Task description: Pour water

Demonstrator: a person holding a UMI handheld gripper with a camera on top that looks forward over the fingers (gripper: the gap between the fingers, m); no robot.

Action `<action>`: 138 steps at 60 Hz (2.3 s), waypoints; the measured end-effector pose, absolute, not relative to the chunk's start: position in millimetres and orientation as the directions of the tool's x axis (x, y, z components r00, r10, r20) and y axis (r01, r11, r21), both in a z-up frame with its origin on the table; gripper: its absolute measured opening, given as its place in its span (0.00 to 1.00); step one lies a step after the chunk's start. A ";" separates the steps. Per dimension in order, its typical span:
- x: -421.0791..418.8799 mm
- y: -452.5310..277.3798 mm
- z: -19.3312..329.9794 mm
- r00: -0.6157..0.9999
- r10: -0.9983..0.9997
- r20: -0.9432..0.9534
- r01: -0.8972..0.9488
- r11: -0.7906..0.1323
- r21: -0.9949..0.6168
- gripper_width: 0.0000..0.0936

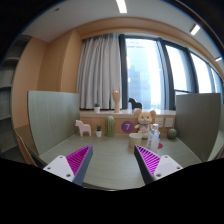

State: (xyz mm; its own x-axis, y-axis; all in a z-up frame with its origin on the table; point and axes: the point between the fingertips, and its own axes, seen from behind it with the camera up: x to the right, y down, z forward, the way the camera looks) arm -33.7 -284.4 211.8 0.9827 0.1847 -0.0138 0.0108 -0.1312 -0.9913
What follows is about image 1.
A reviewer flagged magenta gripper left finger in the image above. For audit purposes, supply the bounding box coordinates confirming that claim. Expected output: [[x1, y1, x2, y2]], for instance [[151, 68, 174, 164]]
[[44, 145, 93, 186]]

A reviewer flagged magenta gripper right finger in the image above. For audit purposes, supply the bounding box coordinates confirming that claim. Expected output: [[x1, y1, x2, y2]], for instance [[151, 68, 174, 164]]
[[134, 145, 182, 184]]

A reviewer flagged clear plastic water bottle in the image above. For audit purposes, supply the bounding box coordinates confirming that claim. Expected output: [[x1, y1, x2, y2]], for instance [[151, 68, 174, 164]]
[[147, 124, 160, 152]]

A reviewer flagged red round coaster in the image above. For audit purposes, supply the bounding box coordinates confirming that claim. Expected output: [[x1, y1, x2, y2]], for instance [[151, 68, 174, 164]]
[[158, 143, 163, 149]]

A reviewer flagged pale yellow cup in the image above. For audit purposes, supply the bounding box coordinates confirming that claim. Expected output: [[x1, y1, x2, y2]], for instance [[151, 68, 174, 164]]
[[129, 133, 142, 148]]

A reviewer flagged round green ceramic cactus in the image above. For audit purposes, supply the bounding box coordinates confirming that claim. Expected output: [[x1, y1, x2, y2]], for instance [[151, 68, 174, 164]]
[[167, 129, 177, 140]]

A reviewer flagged pink wooden horse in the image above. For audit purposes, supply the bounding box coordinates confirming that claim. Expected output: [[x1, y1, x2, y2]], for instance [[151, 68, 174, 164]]
[[75, 120, 91, 136]]

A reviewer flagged small potted plant on table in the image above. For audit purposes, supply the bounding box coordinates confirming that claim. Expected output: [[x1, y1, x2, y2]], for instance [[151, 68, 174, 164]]
[[96, 125, 102, 137]]

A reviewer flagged purple number seven disc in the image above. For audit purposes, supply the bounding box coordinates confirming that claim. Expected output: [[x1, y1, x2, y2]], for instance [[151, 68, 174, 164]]
[[121, 121, 134, 133]]

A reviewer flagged plush mouse toy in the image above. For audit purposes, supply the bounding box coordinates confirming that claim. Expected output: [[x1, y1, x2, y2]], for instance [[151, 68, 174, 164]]
[[134, 109, 156, 139]]

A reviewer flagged wooden chair back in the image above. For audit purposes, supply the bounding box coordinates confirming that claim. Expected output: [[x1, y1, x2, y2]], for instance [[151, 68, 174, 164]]
[[16, 132, 37, 167]]

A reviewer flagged left green partition panel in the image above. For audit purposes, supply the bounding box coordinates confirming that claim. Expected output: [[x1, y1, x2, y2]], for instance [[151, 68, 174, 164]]
[[27, 91, 80, 155]]

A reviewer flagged green partition panel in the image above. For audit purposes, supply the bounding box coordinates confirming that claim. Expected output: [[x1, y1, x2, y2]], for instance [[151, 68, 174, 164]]
[[175, 93, 221, 162], [27, 91, 80, 155]]

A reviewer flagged tall green ceramic cactus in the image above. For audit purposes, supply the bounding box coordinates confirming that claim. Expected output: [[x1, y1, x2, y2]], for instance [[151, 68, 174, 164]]
[[105, 116, 115, 137]]

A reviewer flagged black horse figurine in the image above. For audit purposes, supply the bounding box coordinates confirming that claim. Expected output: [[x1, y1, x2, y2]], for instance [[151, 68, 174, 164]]
[[128, 98, 142, 110]]

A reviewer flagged small potted plant on sill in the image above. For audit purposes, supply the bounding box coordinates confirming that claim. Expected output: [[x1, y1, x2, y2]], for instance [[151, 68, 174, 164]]
[[94, 103, 100, 113]]

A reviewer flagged right green partition panel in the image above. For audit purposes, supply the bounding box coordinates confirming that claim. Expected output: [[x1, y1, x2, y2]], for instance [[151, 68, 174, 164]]
[[175, 93, 221, 162]]

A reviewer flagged wooden hand sculpture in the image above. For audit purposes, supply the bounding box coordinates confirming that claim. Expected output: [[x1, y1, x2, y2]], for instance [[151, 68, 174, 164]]
[[112, 89, 121, 113]]

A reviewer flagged grey curtain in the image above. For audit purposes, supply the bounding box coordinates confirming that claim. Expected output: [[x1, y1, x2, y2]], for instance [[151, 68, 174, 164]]
[[77, 33, 121, 110]]

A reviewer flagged grey wall shelf unit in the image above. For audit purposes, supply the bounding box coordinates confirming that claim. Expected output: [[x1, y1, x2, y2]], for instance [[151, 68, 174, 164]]
[[0, 35, 31, 158]]

